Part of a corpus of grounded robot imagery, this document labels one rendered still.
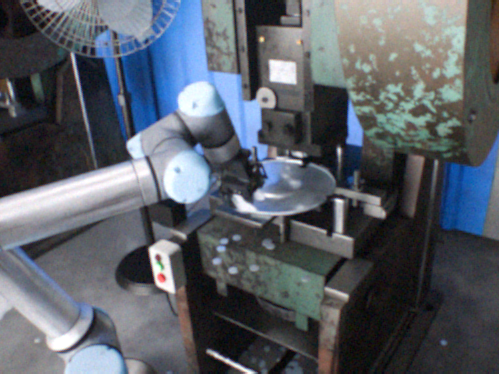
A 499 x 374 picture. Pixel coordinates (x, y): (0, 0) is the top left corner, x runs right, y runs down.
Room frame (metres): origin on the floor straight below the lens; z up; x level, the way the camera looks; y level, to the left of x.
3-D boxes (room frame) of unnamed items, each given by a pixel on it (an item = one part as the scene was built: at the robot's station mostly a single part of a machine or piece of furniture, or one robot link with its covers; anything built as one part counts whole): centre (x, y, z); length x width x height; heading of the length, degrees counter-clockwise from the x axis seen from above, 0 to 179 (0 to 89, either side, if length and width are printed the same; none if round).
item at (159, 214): (1.20, 0.22, 0.62); 0.10 x 0.06 x 0.20; 52
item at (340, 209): (0.98, -0.23, 0.75); 0.03 x 0.03 x 0.10; 52
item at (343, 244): (1.18, -0.17, 0.68); 0.45 x 0.30 x 0.06; 52
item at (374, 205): (1.08, -0.30, 0.76); 0.17 x 0.06 x 0.10; 52
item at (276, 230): (1.05, -0.06, 0.72); 0.25 x 0.14 x 0.14; 142
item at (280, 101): (1.15, -0.14, 1.04); 0.17 x 0.15 x 0.30; 142
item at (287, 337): (1.19, -0.17, 0.31); 0.43 x 0.42 x 0.01; 52
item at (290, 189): (1.09, -0.09, 0.78); 0.29 x 0.29 x 0.01
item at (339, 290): (1.13, -0.47, 0.45); 0.92 x 0.12 x 0.90; 142
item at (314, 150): (1.19, -0.17, 0.86); 0.20 x 0.16 x 0.05; 52
